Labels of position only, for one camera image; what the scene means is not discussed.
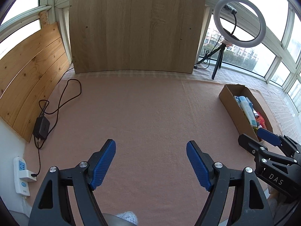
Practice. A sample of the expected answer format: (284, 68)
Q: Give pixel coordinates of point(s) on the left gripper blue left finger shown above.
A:
(52, 204)

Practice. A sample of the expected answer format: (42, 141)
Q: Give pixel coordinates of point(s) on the pine plank panel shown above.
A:
(30, 72)

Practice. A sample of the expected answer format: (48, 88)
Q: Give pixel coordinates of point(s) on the black tripod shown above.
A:
(205, 56)

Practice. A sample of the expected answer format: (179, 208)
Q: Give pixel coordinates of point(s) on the white ring light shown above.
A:
(255, 25)

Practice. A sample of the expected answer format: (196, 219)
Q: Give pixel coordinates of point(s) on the large light wood board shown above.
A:
(158, 35)

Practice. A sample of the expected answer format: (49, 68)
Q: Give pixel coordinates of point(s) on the blue cap lotion tube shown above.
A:
(249, 114)

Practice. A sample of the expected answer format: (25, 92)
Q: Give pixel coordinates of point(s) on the black power adapter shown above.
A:
(41, 128)

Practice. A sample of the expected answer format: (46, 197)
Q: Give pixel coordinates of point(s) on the right white gloved hand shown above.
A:
(280, 205)

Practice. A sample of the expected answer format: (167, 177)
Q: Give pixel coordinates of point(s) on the pink fleece blanket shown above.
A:
(151, 120)

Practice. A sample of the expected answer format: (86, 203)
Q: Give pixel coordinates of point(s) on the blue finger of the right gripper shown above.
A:
(270, 137)
(249, 144)

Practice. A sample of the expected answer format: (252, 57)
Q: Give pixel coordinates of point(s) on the red drawstring bag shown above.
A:
(260, 120)

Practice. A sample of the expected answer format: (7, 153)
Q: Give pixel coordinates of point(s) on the left white gloved hand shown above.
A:
(128, 216)

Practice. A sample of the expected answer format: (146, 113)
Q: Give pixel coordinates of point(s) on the white tissue pack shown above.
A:
(240, 99)

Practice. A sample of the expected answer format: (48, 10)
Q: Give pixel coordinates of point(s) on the white plugged charger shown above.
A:
(27, 176)

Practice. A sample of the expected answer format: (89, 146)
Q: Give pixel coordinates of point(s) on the white wall power strip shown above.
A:
(21, 185)

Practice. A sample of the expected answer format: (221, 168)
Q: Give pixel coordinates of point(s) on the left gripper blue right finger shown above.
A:
(249, 206)

